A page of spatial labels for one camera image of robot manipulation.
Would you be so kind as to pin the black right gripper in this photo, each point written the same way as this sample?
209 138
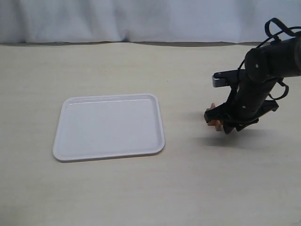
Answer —
246 103

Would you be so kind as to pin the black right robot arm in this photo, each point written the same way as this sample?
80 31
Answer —
276 61

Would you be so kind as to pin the white backdrop cloth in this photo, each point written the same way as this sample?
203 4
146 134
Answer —
77 21

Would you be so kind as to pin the white plastic tray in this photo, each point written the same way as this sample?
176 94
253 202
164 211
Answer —
106 127

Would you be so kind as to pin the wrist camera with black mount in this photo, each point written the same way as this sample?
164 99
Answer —
227 78

